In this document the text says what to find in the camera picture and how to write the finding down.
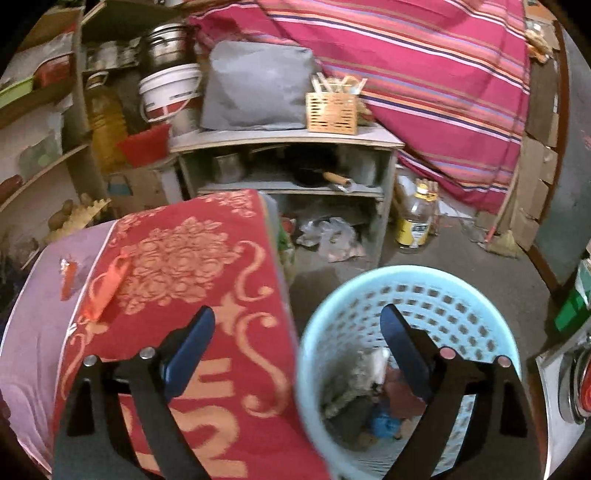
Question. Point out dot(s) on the steel cup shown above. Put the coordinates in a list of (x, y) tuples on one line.
[(228, 168)]

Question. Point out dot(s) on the brown long roll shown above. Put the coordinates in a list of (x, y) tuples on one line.
[(10, 187)]

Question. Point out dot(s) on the grey fabric bag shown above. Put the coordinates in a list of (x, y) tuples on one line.
[(258, 87)]

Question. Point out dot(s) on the yellow foam egg tray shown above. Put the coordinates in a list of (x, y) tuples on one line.
[(83, 219)]

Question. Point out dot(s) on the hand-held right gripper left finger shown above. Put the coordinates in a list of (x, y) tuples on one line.
[(189, 355)]

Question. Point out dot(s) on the cardboard box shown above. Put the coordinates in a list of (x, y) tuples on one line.
[(138, 189)]

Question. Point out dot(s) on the purple sheet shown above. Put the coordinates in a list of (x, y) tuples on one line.
[(32, 323)]

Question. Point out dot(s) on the steel plate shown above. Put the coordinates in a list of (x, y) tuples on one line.
[(577, 383)]

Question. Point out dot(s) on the blue plastic bag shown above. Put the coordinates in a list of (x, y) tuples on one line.
[(384, 422)]

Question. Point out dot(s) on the yellow utensil holder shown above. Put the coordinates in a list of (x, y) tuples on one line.
[(332, 113)]

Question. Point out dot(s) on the red box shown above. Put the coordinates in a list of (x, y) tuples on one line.
[(53, 69)]

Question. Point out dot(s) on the crumpled clear plastic bags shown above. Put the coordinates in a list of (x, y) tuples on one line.
[(330, 237)]

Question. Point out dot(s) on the red striped cloth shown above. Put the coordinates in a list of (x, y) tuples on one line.
[(415, 92)]

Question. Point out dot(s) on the clear oil bottle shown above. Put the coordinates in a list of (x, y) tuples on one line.
[(415, 221)]

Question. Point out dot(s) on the clear plastic container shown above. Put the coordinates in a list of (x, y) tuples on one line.
[(39, 152)]

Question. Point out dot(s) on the potato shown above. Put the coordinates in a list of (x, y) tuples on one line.
[(86, 199), (60, 217)]

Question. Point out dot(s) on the green tray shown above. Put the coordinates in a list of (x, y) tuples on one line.
[(16, 92)]

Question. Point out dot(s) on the small red wrapper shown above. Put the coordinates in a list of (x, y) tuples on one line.
[(68, 277)]

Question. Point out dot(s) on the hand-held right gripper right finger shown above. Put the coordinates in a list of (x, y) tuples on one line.
[(406, 360)]

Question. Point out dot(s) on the light blue plastic basket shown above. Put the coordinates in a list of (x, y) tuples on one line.
[(332, 323)]

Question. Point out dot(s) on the green box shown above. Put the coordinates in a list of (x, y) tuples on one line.
[(575, 300)]

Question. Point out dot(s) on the wooden wall shelf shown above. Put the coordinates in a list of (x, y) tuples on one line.
[(46, 161)]

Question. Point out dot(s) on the red patterned blanket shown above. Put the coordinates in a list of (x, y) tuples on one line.
[(184, 258)]

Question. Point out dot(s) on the cardboard panel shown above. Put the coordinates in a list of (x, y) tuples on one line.
[(535, 161)]

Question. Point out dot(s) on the steel pot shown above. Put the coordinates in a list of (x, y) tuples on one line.
[(168, 46)]

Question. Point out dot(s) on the orange wrapper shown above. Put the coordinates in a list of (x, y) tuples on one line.
[(106, 288)]

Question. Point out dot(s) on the beige cloth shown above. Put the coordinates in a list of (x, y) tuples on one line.
[(344, 392)]

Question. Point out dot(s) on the yellow oil jug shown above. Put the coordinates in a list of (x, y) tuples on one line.
[(106, 124)]

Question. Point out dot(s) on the grey wooden shelf unit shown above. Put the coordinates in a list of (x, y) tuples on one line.
[(277, 138)]

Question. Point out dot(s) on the maroon scouring pad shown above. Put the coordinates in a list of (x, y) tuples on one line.
[(397, 392)]

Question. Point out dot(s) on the white plastic bucket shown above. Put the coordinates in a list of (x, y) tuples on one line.
[(168, 90)]

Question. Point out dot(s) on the straw broom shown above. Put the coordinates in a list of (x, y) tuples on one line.
[(503, 242)]

